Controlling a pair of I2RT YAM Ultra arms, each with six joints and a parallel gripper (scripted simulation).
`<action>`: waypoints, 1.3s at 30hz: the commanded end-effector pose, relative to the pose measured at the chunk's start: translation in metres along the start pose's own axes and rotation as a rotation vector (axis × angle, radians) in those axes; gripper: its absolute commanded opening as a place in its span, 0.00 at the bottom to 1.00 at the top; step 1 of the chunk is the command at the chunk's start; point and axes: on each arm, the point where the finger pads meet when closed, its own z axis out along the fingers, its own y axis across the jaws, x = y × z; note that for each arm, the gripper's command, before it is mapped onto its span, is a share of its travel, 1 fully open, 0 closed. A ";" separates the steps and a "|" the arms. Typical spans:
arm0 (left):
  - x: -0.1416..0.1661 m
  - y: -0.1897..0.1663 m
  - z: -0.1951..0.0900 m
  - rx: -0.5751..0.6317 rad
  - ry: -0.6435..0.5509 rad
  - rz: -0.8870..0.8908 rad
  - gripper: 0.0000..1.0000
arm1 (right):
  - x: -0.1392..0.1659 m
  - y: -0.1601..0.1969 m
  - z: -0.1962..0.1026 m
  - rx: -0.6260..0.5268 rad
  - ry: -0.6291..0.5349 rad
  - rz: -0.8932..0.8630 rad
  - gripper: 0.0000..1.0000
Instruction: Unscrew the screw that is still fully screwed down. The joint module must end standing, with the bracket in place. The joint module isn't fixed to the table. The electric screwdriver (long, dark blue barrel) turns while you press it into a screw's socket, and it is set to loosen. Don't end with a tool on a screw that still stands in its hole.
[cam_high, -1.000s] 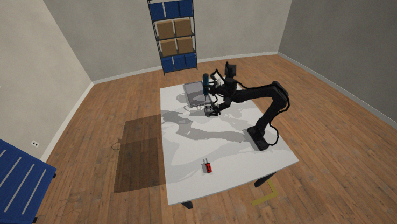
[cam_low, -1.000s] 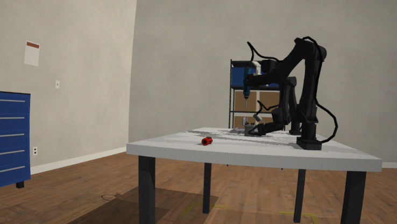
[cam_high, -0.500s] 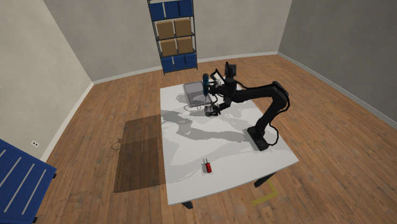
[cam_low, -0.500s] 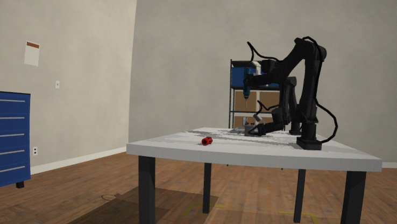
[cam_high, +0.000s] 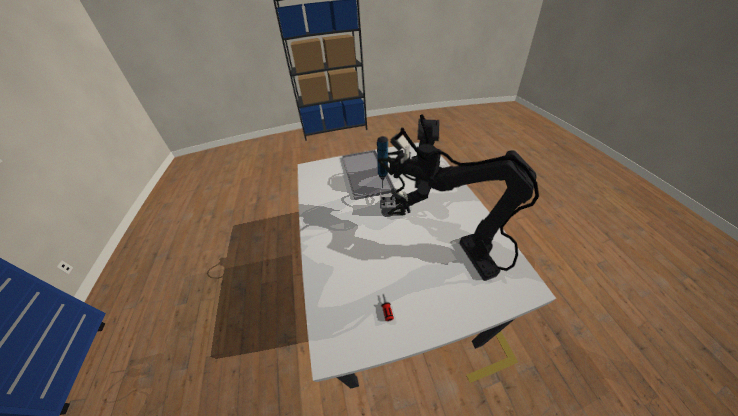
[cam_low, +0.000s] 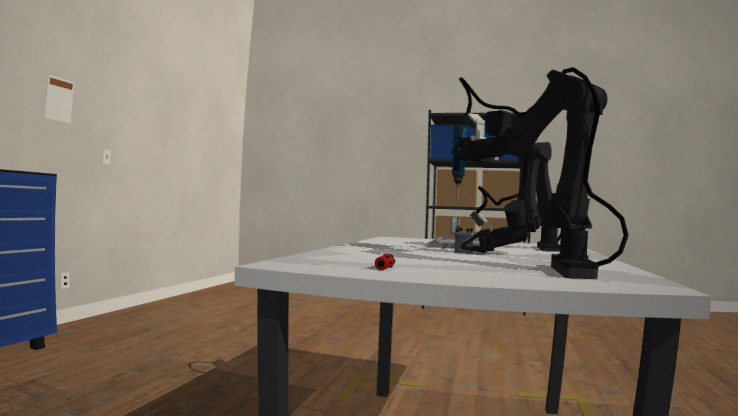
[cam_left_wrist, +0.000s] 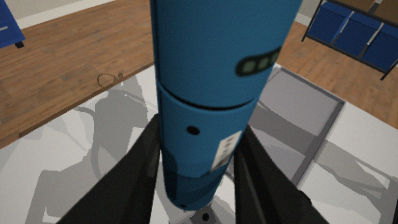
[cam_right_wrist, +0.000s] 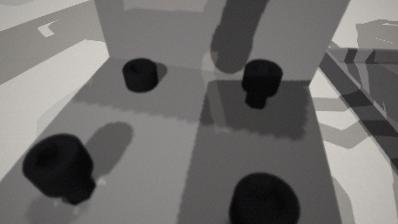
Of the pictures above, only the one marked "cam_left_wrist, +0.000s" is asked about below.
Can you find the dark blue electric screwdriver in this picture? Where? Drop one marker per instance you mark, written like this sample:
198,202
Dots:
212,60

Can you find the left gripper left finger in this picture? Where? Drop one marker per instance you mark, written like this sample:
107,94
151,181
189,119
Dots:
112,199

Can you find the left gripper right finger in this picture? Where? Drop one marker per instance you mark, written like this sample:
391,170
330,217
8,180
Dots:
281,201

